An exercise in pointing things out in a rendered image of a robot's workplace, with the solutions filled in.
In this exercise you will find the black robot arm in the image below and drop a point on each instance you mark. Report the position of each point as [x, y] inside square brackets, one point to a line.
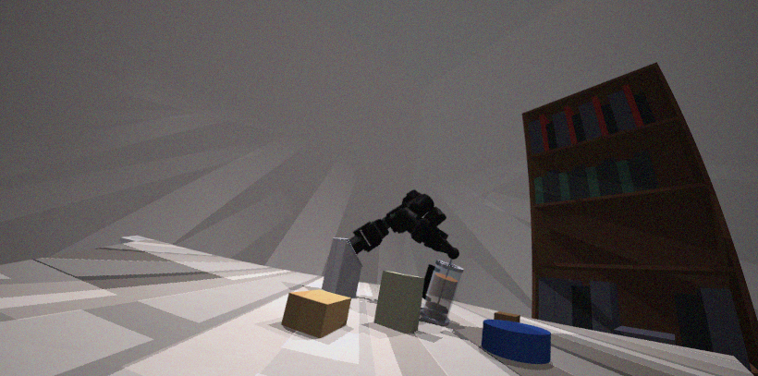
[398, 219]

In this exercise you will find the glass french press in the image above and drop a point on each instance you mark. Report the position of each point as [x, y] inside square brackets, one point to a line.
[442, 290]

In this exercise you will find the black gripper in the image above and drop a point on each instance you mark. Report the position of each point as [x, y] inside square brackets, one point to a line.
[431, 236]

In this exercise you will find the blue cylinder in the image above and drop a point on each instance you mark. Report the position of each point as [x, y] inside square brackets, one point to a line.
[517, 341]

